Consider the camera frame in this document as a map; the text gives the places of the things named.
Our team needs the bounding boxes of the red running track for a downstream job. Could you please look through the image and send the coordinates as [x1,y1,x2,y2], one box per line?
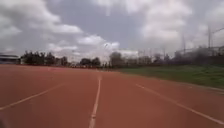
[0,64,224,128]

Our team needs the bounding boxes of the short thin pole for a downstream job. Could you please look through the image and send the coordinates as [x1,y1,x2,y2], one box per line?
[180,34,187,55]

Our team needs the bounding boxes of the green grass field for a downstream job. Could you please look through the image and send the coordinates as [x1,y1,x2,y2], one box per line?
[114,64,224,90]

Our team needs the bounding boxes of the row of dark trees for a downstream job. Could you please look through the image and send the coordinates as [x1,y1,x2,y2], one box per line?
[20,50,224,69]

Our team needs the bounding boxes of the long pale building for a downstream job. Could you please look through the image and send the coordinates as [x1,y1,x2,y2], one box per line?
[174,45,224,58]

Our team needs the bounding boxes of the tall thin pole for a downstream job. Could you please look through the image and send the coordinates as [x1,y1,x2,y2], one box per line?
[206,24,213,50]

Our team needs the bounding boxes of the low building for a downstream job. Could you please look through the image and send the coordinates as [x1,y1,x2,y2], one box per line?
[0,53,22,65]

